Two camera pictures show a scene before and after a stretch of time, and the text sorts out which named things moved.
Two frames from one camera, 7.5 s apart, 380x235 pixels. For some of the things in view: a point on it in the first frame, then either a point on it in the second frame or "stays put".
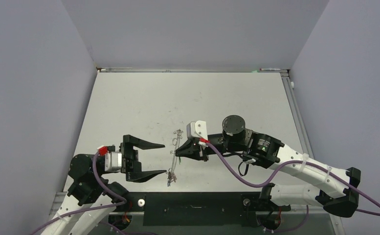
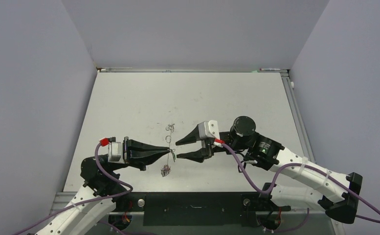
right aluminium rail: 301,132 stays put
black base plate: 197,208 stays put
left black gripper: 130,162 -> 138,153
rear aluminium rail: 192,70 stays put
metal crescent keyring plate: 171,175 -> 166,169
